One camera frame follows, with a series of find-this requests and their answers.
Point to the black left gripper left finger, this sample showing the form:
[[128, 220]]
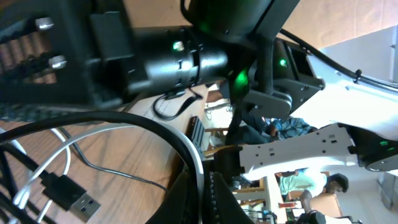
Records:
[[180, 205]]

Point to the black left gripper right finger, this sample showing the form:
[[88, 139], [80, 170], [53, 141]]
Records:
[[222, 206]]

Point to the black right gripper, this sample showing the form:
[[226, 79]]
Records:
[[61, 57]]

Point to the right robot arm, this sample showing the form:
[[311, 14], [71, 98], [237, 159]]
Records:
[[224, 40]]

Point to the person in teal shirt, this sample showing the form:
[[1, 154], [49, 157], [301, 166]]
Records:
[[310, 183]]

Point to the person in blue shirt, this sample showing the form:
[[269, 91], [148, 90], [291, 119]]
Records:
[[249, 129]]

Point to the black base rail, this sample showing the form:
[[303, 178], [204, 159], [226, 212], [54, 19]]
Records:
[[195, 133]]

